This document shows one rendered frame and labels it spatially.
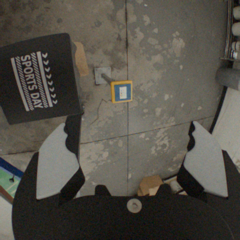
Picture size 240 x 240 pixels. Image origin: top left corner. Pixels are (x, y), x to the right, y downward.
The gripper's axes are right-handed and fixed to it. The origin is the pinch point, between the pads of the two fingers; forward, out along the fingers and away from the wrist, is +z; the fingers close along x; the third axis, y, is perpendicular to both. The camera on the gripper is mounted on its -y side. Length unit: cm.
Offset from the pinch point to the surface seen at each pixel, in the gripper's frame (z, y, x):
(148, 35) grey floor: 166, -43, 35
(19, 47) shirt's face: 40, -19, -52
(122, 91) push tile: 54, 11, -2
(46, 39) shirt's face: 45, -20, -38
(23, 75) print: 40, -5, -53
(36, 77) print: 42, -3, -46
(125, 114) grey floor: 155, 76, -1
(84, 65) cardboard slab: 138, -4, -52
